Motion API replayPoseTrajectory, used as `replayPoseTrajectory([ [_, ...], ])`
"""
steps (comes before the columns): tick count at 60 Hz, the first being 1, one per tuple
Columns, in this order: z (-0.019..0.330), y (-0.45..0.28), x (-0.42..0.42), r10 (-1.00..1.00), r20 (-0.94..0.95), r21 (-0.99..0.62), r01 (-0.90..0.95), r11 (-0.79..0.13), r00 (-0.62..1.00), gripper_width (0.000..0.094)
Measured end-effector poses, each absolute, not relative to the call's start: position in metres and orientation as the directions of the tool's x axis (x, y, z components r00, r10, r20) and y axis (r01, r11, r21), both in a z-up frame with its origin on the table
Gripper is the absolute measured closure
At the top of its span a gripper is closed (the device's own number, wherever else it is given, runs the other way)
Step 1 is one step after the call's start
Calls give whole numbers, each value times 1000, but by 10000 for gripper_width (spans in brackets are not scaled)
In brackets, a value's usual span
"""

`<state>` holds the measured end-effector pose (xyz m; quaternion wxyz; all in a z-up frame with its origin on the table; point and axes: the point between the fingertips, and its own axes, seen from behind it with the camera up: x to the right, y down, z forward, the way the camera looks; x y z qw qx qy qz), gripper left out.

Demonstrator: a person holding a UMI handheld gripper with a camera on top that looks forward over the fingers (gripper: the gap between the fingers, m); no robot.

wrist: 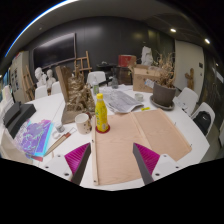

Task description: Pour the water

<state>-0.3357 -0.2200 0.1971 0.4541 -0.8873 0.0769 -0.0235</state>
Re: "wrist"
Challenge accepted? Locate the colourful painted sheet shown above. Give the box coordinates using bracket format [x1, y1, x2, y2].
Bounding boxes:
[13, 119, 54, 159]

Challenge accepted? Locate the red box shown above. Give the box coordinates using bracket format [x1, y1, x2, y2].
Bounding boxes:
[118, 54, 138, 69]

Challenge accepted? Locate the white polka dot mug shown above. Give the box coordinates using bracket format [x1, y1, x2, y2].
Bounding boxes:
[74, 112, 93, 135]

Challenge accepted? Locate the brown standing wooden panel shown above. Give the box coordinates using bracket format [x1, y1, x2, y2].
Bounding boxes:
[54, 65, 81, 125]

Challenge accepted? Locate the white plaster statue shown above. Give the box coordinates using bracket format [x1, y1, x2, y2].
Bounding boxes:
[140, 45, 154, 67]

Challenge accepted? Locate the wooden paintbrush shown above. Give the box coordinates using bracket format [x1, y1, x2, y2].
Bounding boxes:
[43, 127, 78, 158]

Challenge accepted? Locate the yellow drink bottle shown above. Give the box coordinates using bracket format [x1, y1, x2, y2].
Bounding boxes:
[94, 93, 109, 133]

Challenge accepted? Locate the long ceiling light strip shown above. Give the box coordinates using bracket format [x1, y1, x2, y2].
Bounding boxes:
[3, 0, 79, 58]

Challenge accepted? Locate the black flat box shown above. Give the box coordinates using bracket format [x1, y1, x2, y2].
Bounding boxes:
[2, 101, 23, 128]
[6, 103, 37, 139]

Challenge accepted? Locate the clear bottle with green label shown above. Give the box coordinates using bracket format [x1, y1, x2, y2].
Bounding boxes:
[92, 75, 100, 95]

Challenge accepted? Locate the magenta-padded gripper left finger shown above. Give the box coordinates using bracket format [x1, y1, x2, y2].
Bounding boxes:
[43, 142, 92, 186]

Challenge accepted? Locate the cardboard box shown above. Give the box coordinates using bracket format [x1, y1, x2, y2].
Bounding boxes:
[132, 64, 161, 94]

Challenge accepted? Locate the small paint jar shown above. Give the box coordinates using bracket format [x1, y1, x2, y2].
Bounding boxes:
[54, 122, 66, 134]

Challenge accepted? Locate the dried plant in grey pot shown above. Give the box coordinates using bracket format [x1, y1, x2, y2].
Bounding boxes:
[151, 53, 178, 108]

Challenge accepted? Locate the wooden figure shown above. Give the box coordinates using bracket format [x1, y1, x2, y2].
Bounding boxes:
[184, 68, 195, 90]

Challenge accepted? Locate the white plaster bust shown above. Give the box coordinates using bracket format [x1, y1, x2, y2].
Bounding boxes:
[45, 68, 57, 91]
[34, 67, 48, 88]

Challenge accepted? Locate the golden crumpled sculpture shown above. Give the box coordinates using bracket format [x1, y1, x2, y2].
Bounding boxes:
[64, 71, 96, 114]

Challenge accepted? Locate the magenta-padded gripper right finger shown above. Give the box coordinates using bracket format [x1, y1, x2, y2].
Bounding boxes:
[132, 142, 183, 186]

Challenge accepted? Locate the black backpack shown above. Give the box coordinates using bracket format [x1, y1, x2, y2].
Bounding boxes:
[194, 110, 212, 134]

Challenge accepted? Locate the large black wall screen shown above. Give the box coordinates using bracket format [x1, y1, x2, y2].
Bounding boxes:
[32, 32, 77, 70]

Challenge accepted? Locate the grey plant saucer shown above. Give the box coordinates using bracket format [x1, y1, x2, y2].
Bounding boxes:
[149, 94, 176, 112]

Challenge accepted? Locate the white plastic chair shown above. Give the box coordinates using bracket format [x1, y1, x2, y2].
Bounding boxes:
[192, 101, 216, 137]
[86, 70, 107, 88]
[34, 85, 49, 100]
[50, 80, 63, 95]
[176, 87, 199, 116]

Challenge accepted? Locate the newspaper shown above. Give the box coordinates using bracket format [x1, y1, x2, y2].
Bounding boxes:
[103, 89, 144, 114]

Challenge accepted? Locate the wooden easel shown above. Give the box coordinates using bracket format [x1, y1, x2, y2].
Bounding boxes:
[21, 64, 36, 101]
[73, 50, 93, 78]

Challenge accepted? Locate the white cabinet with pictures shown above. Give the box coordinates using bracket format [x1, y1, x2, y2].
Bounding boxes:
[9, 50, 31, 103]

